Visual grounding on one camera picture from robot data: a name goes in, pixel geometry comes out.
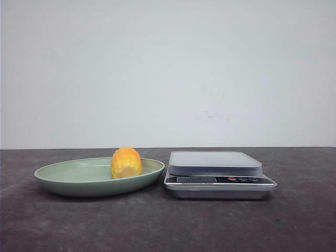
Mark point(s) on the yellow corn cob piece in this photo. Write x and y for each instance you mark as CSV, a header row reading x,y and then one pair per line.
x,y
125,162

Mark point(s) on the silver digital kitchen scale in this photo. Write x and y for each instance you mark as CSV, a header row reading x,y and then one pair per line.
x,y
217,175

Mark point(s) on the green shallow plate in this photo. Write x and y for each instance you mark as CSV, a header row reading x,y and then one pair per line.
x,y
91,177

